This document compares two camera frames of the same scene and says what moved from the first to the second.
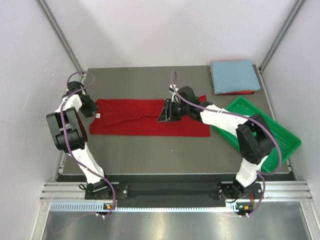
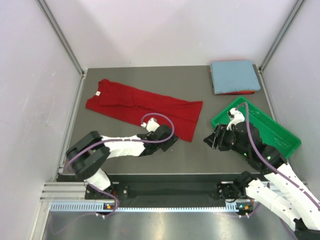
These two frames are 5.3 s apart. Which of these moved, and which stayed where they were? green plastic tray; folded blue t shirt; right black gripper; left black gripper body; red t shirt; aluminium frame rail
Moved: left black gripper body; red t shirt; right black gripper
Stayed: folded blue t shirt; green plastic tray; aluminium frame rail
